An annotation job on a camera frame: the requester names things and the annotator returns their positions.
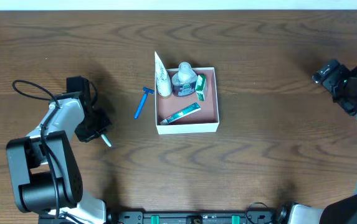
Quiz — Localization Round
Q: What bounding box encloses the green toothbrush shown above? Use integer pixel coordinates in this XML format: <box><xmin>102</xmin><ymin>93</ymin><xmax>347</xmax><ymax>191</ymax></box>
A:
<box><xmin>101</xmin><ymin>134</ymin><xmax>112</xmax><ymax>147</ymax></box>

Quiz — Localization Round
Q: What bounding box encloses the blue disposable razor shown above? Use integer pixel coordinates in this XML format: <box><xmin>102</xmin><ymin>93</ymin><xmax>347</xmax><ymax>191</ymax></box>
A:
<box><xmin>134</xmin><ymin>87</ymin><xmax>155</xmax><ymax>119</ymax></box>

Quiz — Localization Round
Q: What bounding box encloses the white Pantene tube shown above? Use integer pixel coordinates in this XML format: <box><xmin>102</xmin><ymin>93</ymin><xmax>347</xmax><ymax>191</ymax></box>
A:
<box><xmin>155</xmin><ymin>52</ymin><xmax>172</xmax><ymax>98</ymax></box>

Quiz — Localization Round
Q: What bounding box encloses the Colgate toothpaste tube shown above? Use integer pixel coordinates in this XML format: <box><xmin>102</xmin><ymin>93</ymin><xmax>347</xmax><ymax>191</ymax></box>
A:
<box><xmin>160</xmin><ymin>103</ymin><xmax>201</xmax><ymax>125</ymax></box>

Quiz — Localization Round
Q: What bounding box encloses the green white soap box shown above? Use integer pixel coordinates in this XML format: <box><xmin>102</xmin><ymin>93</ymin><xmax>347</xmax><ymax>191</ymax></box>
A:
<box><xmin>195</xmin><ymin>74</ymin><xmax>207</xmax><ymax>101</ymax></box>

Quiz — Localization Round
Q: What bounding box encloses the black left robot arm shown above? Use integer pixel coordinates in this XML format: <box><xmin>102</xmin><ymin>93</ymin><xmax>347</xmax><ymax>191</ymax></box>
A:
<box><xmin>6</xmin><ymin>90</ymin><xmax>110</xmax><ymax>223</ymax></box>

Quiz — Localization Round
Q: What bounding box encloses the white box pink interior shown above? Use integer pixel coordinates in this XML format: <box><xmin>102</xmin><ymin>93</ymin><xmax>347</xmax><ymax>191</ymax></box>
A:
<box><xmin>155</xmin><ymin>67</ymin><xmax>220</xmax><ymax>135</ymax></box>

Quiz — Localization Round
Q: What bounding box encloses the black mounting rail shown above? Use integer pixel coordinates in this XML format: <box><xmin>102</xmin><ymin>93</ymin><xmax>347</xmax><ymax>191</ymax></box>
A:
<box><xmin>108</xmin><ymin>208</ymin><xmax>287</xmax><ymax>224</ymax></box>

